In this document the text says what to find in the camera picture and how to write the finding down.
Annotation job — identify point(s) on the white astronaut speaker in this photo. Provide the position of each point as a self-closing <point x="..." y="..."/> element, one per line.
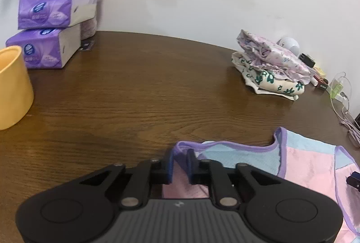
<point x="289" y="43"/>

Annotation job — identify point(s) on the folded cream green-flower cloth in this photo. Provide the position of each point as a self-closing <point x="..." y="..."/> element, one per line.
<point x="281" y="87"/>

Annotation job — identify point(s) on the small dark packet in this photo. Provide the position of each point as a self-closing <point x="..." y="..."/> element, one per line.
<point x="86" y="45"/>

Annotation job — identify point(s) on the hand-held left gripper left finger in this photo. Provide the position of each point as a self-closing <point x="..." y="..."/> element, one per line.
<point x="168" y="168"/>

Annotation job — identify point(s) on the yellow and pink small box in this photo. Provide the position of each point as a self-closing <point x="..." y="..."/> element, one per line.
<point x="320" y="72"/>

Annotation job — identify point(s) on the white tube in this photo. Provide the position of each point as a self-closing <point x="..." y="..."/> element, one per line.
<point x="314" y="80"/>

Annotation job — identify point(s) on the pink and blue mesh top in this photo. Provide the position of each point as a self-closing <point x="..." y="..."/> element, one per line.
<point x="309" y="158"/>

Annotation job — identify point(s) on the folded pink floral cloth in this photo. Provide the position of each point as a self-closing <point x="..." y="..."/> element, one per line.
<point x="270" y="52"/>

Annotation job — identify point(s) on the sealed purple tissue pack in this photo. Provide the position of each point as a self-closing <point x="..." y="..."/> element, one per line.
<point x="45" y="46"/>

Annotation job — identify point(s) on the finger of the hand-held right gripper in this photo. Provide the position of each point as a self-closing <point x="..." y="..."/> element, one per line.
<point x="355" y="181"/>

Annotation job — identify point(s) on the dark labelled box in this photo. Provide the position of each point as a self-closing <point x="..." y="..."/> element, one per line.
<point x="323" y="85"/>

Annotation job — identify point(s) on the yellow mug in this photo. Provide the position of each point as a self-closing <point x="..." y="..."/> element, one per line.
<point x="14" y="91"/>

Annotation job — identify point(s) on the black charger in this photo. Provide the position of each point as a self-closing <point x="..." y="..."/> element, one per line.
<point x="307" y="60"/>

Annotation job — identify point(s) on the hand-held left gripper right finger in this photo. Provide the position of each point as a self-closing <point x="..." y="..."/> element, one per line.
<point x="191" y="170"/>

